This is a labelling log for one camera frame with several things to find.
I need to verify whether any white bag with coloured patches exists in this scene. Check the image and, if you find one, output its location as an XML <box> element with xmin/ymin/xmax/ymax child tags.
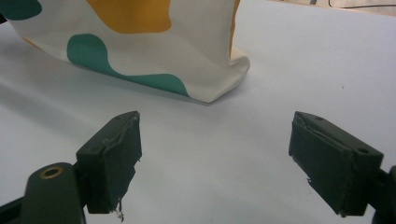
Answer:
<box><xmin>0</xmin><ymin>0</ymin><xmax>251</xmax><ymax>105</ymax></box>

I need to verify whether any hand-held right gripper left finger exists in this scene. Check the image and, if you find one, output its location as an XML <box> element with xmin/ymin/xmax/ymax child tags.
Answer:
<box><xmin>76</xmin><ymin>110</ymin><xmax>143</xmax><ymax>215</ymax></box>

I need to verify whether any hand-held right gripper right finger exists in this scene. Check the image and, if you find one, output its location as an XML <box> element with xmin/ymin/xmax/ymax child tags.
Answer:
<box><xmin>288</xmin><ymin>110</ymin><xmax>385</xmax><ymax>217</ymax></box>

